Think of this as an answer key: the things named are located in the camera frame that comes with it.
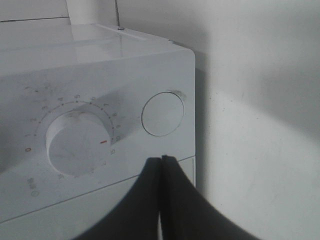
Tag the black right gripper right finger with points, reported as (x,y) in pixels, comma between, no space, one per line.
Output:
(186,215)

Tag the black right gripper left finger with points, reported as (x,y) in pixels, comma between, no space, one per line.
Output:
(136,216)

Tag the white microwave knob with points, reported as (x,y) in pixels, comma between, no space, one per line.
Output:
(77,142)

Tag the round white door button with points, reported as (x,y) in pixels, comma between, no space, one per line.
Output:
(162,114)

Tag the white microwave oven body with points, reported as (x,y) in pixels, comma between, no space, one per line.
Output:
(110,72)

